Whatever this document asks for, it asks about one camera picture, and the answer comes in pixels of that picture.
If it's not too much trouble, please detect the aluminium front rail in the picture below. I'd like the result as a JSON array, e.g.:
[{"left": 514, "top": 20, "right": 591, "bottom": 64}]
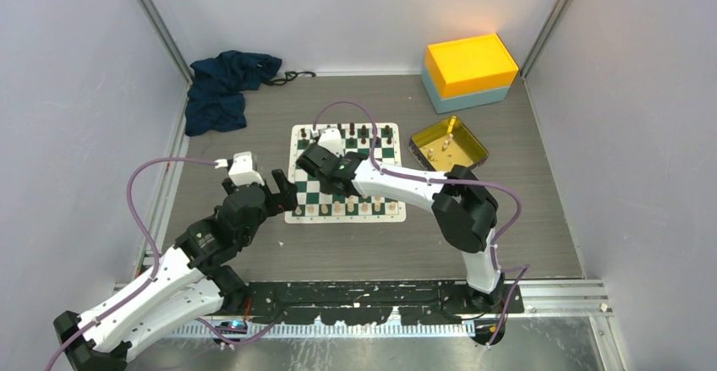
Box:
[{"left": 168, "top": 319, "right": 476, "bottom": 339}]

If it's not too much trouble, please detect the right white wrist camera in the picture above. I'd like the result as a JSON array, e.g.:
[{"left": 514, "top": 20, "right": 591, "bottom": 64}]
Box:
[{"left": 311, "top": 128, "right": 344, "bottom": 156}]

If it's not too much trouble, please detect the green white chess board mat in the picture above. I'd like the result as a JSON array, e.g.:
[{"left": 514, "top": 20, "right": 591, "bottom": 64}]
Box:
[{"left": 284, "top": 123, "right": 407, "bottom": 225}]

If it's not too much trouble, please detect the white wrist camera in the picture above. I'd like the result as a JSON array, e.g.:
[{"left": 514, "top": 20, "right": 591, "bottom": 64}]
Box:
[
  {"left": 311, "top": 128, "right": 344, "bottom": 156},
  {"left": 214, "top": 151, "right": 265, "bottom": 187}
]

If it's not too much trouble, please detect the dark blue cloth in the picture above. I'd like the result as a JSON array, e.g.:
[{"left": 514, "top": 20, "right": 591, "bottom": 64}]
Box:
[{"left": 184, "top": 50, "right": 282, "bottom": 137}]

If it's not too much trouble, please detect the black cord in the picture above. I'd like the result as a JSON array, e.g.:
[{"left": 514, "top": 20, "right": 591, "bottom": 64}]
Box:
[{"left": 263, "top": 69, "right": 317, "bottom": 87}]

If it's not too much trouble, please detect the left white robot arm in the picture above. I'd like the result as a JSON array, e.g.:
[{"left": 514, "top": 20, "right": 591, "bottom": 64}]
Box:
[{"left": 53, "top": 166, "right": 298, "bottom": 370}]

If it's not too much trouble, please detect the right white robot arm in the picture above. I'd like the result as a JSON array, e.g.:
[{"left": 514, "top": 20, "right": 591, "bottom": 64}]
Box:
[{"left": 296, "top": 144, "right": 504, "bottom": 313}]

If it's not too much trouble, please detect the light blue box base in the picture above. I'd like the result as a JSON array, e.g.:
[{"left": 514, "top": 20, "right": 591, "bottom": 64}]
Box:
[{"left": 421, "top": 67, "right": 510, "bottom": 114}]

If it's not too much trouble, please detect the gold metal tin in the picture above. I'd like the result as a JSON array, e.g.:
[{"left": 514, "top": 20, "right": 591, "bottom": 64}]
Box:
[{"left": 408, "top": 115, "right": 489, "bottom": 172}]

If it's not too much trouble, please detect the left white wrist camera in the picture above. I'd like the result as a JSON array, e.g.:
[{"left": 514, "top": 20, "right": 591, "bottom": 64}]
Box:
[{"left": 214, "top": 151, "right": 265, "bottom": 187}]

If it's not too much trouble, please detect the yellow box lid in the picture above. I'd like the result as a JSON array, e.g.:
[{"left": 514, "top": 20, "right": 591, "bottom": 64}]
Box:
[{"left": 424, "top": 33, "right": 518, "bottom": 98}]

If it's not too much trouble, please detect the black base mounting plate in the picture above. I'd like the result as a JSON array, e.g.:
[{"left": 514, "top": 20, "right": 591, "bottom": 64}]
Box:
[{"left": 218, "top": 280, "right": 524, "bottom": 326}]

